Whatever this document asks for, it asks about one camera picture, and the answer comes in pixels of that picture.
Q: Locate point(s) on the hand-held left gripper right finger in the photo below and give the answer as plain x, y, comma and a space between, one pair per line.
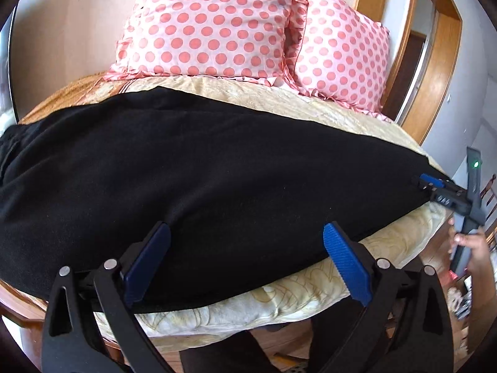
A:
347, 260

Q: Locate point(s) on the wooden door frame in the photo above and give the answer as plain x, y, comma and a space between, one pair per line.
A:
446, 66

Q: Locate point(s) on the large pink polka-dot pillow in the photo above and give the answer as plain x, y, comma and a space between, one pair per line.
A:
209, 27

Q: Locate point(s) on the black pants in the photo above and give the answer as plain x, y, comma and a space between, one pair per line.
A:
194, 182

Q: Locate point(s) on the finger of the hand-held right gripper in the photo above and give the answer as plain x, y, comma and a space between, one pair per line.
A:
431, 180
446, 199

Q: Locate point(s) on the wooden bed frame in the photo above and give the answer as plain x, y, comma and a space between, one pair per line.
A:
23, 311

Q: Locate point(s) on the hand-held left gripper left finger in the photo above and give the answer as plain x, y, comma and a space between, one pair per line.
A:
149, 258

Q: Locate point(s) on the small pink polka-dot pillow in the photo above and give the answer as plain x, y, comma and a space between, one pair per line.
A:
341, 58

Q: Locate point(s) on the person's right hand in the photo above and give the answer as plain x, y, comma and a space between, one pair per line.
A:
477, 252

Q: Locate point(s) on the yellow patterned bedsheet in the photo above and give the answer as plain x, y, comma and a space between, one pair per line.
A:
271, 311

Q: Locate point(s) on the person's dark-clothed legs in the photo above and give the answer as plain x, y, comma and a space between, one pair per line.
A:
217, 353

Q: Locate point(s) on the person's right forearm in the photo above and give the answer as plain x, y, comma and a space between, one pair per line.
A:
481, 318

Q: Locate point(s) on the dark framed window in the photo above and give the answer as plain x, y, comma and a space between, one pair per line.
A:
6, 70

